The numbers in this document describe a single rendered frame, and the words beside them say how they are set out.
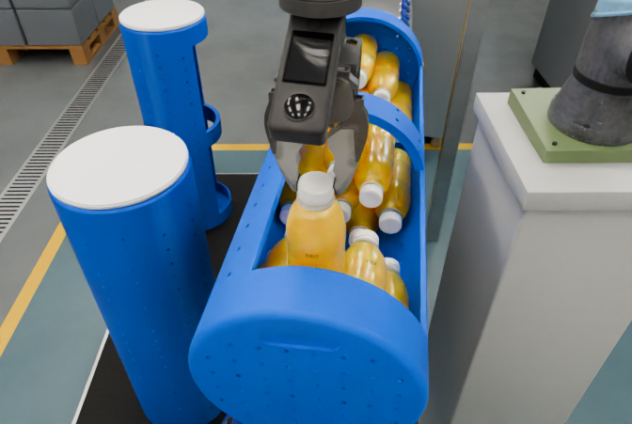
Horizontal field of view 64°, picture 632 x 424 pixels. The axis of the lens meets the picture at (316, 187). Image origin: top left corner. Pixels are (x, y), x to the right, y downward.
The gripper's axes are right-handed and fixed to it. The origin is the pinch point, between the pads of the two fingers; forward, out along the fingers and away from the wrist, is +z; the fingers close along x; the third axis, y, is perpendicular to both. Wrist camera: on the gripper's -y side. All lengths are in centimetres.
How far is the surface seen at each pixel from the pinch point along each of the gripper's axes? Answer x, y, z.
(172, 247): 35, 27, 43
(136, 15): 78, 112, 27
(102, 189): 45, 26, 27
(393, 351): -9.8, -10.8, 11.7
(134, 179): 41, 30, 27
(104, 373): 75, 36, 116
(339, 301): -3.8, -8.3, 8.0
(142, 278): 40, 22, 48
